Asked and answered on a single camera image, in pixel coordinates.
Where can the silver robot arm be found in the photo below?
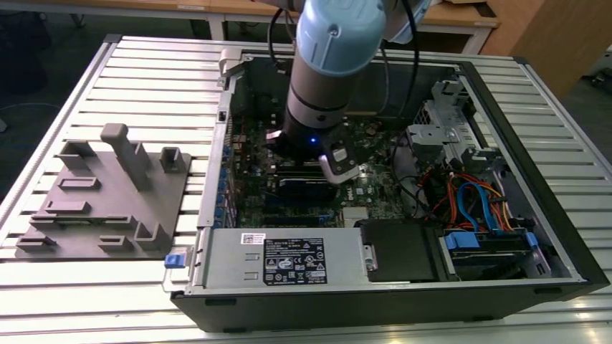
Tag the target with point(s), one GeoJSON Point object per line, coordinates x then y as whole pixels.
{"type": "Point", "coordinates": [326, 82]}

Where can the black graphics card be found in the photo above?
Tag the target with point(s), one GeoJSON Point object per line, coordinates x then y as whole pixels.
{"type": "Point", "coordinates": [306, 193]}

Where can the green motherboard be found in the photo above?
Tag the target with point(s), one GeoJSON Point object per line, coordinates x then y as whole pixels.
{"type": "Point", "coordinates": [383, 186]}

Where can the silver chipset heatsink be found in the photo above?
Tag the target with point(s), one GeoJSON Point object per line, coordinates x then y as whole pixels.
{"type": "Point", "coordinates": [356, 213]}

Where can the metal drive cage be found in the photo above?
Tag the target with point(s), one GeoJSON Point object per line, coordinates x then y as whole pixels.
{"type": "Point", "coordinates": [430, 134]}

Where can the grey case latch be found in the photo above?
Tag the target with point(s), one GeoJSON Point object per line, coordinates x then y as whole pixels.
{"type": "Point", "coordinates": [228, 59]}

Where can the black plastic shroud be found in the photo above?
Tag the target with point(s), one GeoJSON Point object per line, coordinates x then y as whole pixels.
{"type": "Point", "coordinates": [402, 251]}

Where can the silver power supply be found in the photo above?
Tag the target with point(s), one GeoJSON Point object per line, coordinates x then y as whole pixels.
{"type": "Point", "coordinates": [224, 265]}

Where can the blue plastic latch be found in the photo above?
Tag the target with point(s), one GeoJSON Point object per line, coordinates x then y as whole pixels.
{"type": "Point", "coordinates": [174, 261]}

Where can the blue disk carrier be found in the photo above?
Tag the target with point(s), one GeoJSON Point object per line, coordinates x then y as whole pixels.
{"type": "Point", "coordinates": [462, 240]}

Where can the grey parts rack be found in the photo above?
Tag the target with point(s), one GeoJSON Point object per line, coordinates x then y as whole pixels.
{"type": "Point", "coordinates": [110, 200]}

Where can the black PC case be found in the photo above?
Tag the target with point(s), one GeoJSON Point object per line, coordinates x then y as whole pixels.
{"type": "Point", "coordinates": [335, 311]}

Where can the wooden cabinet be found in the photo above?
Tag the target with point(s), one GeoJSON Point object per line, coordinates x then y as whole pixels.
{"type": "Point", "coordinates": [559, 36]}

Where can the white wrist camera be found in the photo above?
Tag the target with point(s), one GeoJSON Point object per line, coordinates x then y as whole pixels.
{"type": "Point", "coordinates": [342, 172]}

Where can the wooden desk white frame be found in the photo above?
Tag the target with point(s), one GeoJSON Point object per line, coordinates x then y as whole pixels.
{"type": "Point", "coordinates": [143, 4]}
{"type": "Point", "coordinates": [471, 19]}

